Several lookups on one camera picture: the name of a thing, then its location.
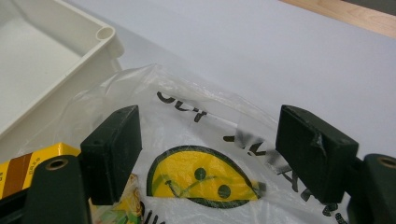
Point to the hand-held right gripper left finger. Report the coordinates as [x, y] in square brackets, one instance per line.
[109, 155]

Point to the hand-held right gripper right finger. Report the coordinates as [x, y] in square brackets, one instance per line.
[314, 155]

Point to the clear plastic bag yellow print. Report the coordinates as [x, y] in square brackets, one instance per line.
[193, 137]

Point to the yellow and brown box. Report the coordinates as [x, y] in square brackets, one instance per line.
[28, 168]

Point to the white plastic tray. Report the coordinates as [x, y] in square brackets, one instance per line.
[40, 62]

